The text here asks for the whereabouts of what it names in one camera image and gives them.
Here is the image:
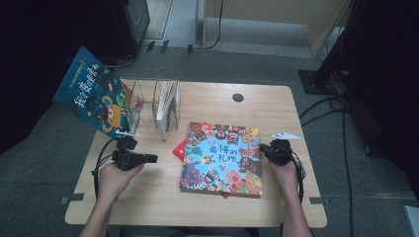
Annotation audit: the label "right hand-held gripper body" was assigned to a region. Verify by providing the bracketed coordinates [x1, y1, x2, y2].
[268, 131, 301, 167]

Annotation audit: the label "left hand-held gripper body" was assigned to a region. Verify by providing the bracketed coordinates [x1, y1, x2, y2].
[111, 130, 145, 172]

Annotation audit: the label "red picture book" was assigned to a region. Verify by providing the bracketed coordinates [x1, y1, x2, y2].
[172, 139, 231, 199]

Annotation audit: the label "colourful monsters picture book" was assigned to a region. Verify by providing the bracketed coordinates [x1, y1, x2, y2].
[180, 121, 264, 198]

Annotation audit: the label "clear acrylic book rack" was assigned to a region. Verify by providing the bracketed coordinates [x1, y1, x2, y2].
[126, 78, 182, 142]

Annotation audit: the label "white caterpillar picture book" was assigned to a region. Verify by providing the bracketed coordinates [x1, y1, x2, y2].
[154, 80, 182, 141]

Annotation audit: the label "dark blue picture book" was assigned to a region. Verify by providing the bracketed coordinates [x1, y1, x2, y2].
[52, 45, 139, 138]

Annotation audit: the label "person's left hand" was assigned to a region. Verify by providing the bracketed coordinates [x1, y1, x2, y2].
[98, 162, 144, 201]

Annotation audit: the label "person's right hand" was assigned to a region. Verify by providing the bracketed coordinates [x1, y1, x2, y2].
[268, 160, 299, 194]

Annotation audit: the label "grey tape strip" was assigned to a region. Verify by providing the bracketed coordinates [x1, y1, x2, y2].
[60, 193, 85, 205]
[309, 196, 330, 206]

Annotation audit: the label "black stand with base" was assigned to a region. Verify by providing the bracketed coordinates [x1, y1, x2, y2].
[297, 0, 367, 97]

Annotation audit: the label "dark cabinet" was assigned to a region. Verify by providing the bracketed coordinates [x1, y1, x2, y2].
[112, 0, 151, 60]

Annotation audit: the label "light wooden cabinet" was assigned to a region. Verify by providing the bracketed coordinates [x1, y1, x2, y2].
[201, 0, 350, 58]

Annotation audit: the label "white box corner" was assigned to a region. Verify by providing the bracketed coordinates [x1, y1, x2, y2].
[403, 204, 419, 237]

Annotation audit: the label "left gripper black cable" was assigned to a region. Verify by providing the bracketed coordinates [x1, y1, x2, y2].
[91, 137, 121, 198]

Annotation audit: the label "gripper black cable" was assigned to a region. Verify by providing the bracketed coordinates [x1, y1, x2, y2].
[290, 151, 307, 203]
[91, 137, 121, 198]

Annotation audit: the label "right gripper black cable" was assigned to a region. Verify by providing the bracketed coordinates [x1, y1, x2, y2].
[290, 151, 307, 203]

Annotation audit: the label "black floor cables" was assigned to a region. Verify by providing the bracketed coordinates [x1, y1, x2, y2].
[298, 95, 355, 237]

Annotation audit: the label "black hanging cable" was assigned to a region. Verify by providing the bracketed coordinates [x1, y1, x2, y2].
[194, 0, 225, 51]

